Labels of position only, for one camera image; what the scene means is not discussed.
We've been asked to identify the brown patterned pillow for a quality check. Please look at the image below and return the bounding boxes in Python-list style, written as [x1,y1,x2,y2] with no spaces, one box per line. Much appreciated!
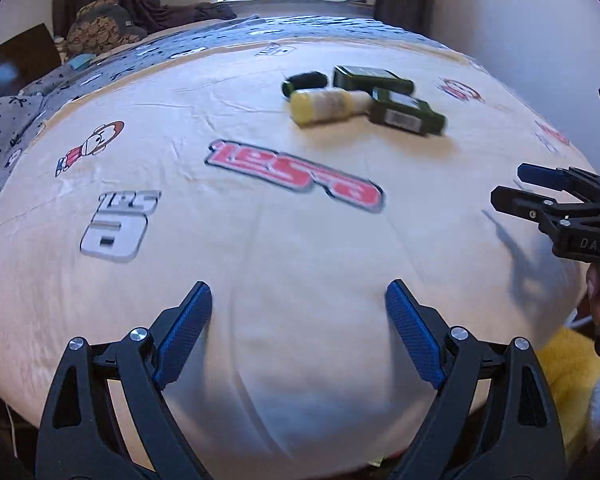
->
[65,0,147,58]

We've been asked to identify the black thread spool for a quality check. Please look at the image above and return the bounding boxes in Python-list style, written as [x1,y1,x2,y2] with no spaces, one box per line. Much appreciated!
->
[282,70,328,99]

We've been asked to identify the beige cartoon bed sheet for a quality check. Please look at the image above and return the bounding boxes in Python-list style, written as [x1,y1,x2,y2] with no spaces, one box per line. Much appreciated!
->
[0,40,586,479]

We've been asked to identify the dark green box bottle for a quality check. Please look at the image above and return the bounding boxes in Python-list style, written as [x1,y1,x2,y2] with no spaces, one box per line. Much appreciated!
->
[368,88,446,136]

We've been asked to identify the yellow cream bottle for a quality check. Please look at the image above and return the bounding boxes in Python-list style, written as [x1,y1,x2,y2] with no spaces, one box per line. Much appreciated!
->
[289,88,373,127]

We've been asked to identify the yellow fleece blanket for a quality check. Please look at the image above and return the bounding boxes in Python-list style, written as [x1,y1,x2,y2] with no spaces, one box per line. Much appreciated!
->
[536,327,600,465]

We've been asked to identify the dark wooden headboard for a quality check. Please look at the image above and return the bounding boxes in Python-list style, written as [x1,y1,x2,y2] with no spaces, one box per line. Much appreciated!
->
[0,24,61,98]

